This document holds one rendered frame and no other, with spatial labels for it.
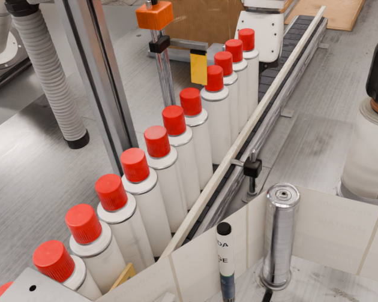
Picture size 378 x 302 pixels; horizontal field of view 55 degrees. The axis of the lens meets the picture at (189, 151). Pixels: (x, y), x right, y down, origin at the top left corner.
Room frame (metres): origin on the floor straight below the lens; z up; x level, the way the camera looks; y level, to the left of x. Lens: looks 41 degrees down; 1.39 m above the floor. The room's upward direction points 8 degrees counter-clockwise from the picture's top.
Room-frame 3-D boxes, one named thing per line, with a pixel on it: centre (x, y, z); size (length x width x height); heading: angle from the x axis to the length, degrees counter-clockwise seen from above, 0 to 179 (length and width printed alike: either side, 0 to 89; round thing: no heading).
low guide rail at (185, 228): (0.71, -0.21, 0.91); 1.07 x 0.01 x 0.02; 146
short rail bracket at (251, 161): (0.48, -0.12, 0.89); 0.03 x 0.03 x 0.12; 56
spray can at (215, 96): (0.55, -0.06, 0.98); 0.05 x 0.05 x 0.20
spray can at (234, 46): (0.63, -0.11, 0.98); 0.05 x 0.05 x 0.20
